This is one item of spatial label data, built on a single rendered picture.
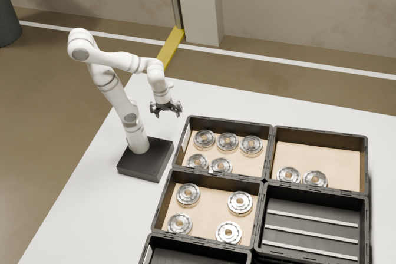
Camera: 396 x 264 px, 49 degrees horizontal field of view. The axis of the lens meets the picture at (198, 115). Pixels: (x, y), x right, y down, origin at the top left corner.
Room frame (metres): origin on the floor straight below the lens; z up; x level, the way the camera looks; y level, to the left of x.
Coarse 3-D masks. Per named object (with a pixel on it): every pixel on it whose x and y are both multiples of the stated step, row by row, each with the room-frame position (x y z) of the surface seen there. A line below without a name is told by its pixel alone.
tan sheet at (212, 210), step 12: (204, 192) 0.98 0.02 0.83; (216, 192) 0.97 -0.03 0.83; (228, 192) 0.96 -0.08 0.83; (204, 204) 0.92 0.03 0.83; (216, 204) 0.91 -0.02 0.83; (168, 216) 0.89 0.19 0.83; (192, 216) 0.87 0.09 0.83; (204, 216) 0.86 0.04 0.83; (216, 216) 0.85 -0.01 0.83; (228, 216) 0.85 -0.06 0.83; (252, 216) 0.83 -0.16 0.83; (204, 228) 0.81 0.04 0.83; (216, 228) 0.80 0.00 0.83; (240, 228) 0.79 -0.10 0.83
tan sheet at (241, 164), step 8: (192, 136) 1.29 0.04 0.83; (216, 136) 1.27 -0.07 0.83; (192, 144) 1.24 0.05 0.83; (264, 144) 1.18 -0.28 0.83; (192, 152) 1.20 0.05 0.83; (200, 152) 1.19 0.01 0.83; (208, 152) 1.18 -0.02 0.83; (216, 152) 1.17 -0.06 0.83; (240, 152) 1.15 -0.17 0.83; (264, 152) 1.13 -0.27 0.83; (184, 160) 1.16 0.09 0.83; (232, 160) 1.12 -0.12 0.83; (240, 160) 1.11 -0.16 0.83; (248, 160) 1.10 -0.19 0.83; (256, 160) 1.10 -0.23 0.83; (240, 168) 1.07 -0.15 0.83; (248, 168) 1.06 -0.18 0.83; (256, 168) 1.06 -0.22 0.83; (256, 176) 1.01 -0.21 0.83
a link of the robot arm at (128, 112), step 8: (104, 88) 1.26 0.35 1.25; (112, 88) 1.27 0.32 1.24; (120, 88) 1.29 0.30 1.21; (112, 96) 1.27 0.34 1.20; (120, 96) 1.28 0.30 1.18; (112, 104) 1.27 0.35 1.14; (120, 104) 1.27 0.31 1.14; (128, 104) 1.28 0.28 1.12; (120, 112) 1.27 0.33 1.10; (128, 112) 1.27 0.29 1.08; (136, 112) 1.28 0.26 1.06; (128, 120) 1.27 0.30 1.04
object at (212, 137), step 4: (200, 132) 1.28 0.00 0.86; (204, 132) 1.28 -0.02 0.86; (208, 132) 1.28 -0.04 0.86; (212, 132) 1.27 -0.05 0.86; (196, 136) 1.26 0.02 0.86; (212, 136) 1.25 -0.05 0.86; (196, 140) 1.24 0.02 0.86; (212, 140) 1.22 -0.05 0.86; (196, 144) 1.21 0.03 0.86; (200, 144) 1.21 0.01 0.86; (204, 144) 1.21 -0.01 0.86; (208, 144) 1.20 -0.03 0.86
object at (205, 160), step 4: (192, 156) 1.15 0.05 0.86; (196, 156) 1.15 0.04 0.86; (200, 156) 1.14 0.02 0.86; (204, 156) 1.14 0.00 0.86; (188, 160) 1.13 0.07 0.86; (192, 160) 1.13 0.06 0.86; (204, 160) 1.12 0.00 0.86; (208, 160) 1.11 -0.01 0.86; (188, 164) 1.11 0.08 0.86; (204, 164) 1.10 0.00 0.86; (208, 164) 1.09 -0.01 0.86; (200, 168) 1.08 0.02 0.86; (204, 168) 1.08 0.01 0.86
